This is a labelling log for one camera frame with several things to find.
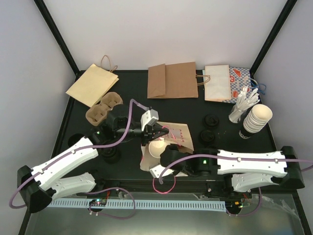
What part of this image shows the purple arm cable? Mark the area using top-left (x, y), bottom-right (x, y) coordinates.
top-left (159, 154), bottom-right (313, 216)
top-left (9, 99), bottom-right (147, 219)

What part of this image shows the stack of paper cups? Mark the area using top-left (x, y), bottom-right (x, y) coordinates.
top-left (239, 104), bottom-right (273, 140)

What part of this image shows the single black cup lid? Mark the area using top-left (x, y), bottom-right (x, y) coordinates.
top-left (199, 130), bottom-right (215, 144)

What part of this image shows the white perforated front rail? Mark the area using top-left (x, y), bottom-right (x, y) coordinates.
top-left (48, 198), bottom-right (226, 212)

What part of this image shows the tan paper bag with handles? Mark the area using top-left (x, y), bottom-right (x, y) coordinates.
top-left (66, 55), bottom-right (119, 107)

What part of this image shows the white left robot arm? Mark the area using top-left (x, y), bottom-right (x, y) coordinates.
top-left (17, 110), bottom-right (169, 213)

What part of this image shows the brown pulp cup carrier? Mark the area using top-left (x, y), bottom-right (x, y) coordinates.
top-left (85, 92), bottom-right (123, 126)

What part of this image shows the white paper bag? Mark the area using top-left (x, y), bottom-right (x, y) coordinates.
top-left (196, 65), bottom-right (231, 102)

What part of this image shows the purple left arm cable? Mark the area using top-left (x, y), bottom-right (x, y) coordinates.
top-left (9, 99), bottom-right (147, 219)

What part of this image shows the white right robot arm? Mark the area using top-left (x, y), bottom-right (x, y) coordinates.
top-left (156, 144), bottom-right (305, 197)

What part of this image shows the stack of black lids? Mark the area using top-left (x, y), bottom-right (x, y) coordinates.
top-left (67, 133), bottom-right (85, 147)

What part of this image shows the cake print paper bag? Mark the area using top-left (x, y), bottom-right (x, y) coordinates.
top-left (140, 121), bottom-right (195, 194)

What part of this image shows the brown kraft paper bag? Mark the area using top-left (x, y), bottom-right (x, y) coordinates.
top-left (147, 62), bottom-right (199, 98)

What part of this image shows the red blue patterned bag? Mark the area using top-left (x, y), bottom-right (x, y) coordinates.
top-left (224, 67), bottom-right (266, 103)

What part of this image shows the black cup lid stack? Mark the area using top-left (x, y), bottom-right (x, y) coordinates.
top-left (203, 114), bottom-right (220, 129)

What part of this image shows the white plastic cutlery bunch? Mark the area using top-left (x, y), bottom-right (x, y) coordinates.
top-left (228, 86), bottom-right (260, 123)

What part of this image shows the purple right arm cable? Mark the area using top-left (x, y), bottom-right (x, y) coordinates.
top-left (159, 154), bottom-right (313, 216)

